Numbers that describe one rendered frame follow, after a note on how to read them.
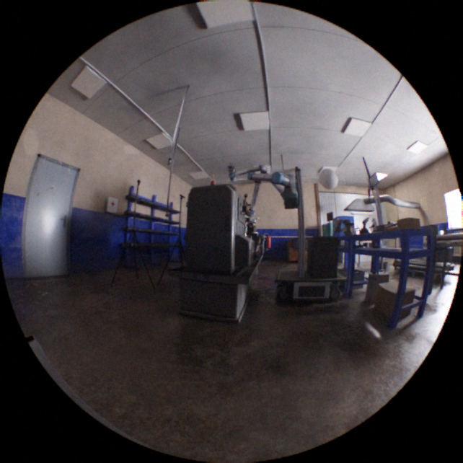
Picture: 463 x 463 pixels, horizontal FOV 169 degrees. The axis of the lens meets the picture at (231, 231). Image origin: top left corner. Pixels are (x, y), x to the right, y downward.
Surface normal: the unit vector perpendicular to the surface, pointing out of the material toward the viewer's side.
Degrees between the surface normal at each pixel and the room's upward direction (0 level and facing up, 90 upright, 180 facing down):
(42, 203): 90
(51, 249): 90
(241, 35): 180
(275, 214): 90
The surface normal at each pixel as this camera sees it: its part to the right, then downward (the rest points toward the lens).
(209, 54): -0.01, 1.00
